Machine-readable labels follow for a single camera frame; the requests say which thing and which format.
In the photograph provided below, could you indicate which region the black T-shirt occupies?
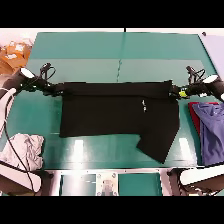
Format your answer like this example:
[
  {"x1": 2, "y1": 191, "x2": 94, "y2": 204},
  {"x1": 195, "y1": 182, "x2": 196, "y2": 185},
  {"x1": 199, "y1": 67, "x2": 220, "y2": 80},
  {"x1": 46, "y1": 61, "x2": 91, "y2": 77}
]
[{"x1": 58, "y1": 79, "x2": 181, "y2": 165}]

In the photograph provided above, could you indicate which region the red garment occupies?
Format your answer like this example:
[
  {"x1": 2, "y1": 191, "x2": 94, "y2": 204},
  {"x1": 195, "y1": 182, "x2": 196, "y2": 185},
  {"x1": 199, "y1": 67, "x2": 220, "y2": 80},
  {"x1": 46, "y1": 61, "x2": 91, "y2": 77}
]
[{"x1": 187, "y1": 101, "x2": 220, "y2": 136}]

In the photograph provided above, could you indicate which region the grey garment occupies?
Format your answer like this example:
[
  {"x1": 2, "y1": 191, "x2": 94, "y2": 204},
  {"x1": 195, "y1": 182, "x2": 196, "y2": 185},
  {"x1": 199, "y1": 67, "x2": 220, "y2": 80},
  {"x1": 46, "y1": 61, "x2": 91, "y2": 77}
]
[{"x1": 0, "y1": 132, "x2": 46, "y2": 172}]

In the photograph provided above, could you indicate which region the blue garment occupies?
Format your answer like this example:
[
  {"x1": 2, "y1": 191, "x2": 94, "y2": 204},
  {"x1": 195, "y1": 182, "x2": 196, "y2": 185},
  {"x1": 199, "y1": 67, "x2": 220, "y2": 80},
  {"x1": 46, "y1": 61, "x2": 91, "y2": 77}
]
[{"x1": 192, "y1": 102, "x2": 224, "y2": 167}]

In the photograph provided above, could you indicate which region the silver frame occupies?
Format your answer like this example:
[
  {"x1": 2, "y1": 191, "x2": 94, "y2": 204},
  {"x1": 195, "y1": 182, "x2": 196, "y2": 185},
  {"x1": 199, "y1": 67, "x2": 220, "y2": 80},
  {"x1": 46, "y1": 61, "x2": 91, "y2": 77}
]
[{"x1": 42, "y1": 167, "x2": 175, "y2": 197}]

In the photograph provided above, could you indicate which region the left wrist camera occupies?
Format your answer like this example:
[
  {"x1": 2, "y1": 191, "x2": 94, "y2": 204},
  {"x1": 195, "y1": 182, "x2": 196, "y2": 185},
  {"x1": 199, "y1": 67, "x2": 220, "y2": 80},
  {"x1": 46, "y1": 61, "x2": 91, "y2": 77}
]
[{"x1": 38, "y1": 62, "x2": 56, "y2": 82}]

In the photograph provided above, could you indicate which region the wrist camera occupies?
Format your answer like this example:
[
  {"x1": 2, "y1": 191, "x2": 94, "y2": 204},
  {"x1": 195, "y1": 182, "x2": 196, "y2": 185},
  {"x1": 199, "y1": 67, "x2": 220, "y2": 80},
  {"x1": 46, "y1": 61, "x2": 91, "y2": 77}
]
[
  {"x1": 185, "y1": 65, "x2": 206, "y2": 85},
  {"x1": 38, "y1": 62, "x2": 56, "y2": 82}
]

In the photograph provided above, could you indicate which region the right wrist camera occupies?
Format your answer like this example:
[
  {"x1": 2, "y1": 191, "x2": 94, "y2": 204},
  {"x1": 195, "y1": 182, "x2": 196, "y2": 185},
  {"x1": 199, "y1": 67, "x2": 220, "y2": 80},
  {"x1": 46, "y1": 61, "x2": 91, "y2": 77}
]
[{"x1": 185, "y1": 65, "x2": 206, "y2": 85}]

